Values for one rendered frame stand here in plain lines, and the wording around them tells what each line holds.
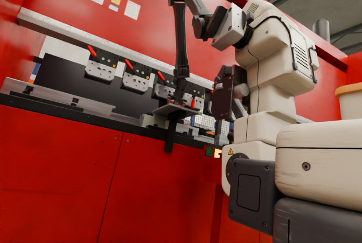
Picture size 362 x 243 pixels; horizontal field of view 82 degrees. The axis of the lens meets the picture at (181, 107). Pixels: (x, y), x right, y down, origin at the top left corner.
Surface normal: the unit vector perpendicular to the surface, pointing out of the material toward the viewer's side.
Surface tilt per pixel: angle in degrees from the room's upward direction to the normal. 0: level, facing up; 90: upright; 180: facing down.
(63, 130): 90
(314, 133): 81
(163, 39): 90
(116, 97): 90
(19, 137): 90
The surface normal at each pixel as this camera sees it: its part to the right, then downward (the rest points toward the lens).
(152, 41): 0.47, -0.18
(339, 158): -0.83, -0.28
